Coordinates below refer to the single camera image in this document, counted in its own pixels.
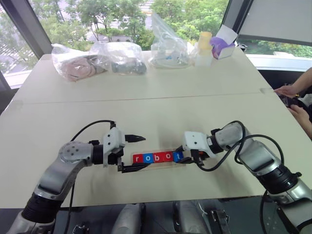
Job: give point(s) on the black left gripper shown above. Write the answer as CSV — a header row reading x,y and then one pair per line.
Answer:
x,y
115,157

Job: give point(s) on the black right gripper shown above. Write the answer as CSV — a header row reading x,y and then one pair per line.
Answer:
x,y
198,156

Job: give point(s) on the blue letter tile t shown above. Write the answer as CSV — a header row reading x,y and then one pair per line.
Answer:
x,y
178,156

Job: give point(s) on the red letter tile r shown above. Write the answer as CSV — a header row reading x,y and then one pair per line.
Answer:
x,y
137,158

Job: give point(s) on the blue letter tile o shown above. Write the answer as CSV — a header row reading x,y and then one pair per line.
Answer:
x,y
147,158

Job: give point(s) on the red letter tile o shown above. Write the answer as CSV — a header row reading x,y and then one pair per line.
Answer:
x,y
168,157

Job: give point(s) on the red letter tile b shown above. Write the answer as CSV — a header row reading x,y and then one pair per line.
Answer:
x,y
157,157

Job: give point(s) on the row of letter blocks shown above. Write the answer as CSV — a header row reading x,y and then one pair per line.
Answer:
x,y
158,165

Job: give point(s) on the dark phone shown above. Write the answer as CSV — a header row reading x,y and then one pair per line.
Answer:
x,y
290,100

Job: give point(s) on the person's bare forearm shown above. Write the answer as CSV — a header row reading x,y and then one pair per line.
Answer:
x,y
304,78

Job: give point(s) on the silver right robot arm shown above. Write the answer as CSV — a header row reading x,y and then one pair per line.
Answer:
x,y
258,156

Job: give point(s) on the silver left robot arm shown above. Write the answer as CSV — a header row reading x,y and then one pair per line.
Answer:
x,y
61,165

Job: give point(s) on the person's bare hand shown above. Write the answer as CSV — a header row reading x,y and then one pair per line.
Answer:
x,y
287,90
299,112

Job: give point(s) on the grey rounded shape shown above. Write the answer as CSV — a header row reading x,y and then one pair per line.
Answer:
x,y
189,218
130,219

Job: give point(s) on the grey cylindrical object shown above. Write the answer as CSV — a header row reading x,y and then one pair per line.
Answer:
x,y
129,67

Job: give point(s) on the white translucent container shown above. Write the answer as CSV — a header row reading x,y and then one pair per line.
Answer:
x,y
202,58

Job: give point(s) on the clear bag with grey object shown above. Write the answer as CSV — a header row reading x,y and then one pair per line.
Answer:
x,y
119,53

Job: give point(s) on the clear bag with pink items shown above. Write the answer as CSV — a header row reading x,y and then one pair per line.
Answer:
x,y
73,65

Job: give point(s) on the clear bag with white items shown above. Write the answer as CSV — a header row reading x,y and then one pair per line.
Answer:
x,y
167,44

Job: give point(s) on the purple and white tissue box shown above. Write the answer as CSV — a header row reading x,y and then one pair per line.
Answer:
x,y
223,47

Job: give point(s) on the yellow plastic cup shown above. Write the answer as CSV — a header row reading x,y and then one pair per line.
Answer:
x,y
205,41

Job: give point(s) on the white window sill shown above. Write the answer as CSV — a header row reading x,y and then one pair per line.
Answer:
x,y
278,62

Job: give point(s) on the grey roller blind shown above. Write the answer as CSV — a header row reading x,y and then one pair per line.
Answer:
x,y
278,19

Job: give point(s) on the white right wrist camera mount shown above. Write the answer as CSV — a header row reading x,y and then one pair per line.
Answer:
x,y
196,141

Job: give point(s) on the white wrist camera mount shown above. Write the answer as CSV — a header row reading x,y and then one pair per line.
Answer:
x,y
113,139
196,141

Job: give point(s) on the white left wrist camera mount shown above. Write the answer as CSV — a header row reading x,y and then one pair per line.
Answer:
x,y
113,139

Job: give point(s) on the black window frame pillar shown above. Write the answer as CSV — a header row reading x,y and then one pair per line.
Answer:
x,y
236,14
26,26

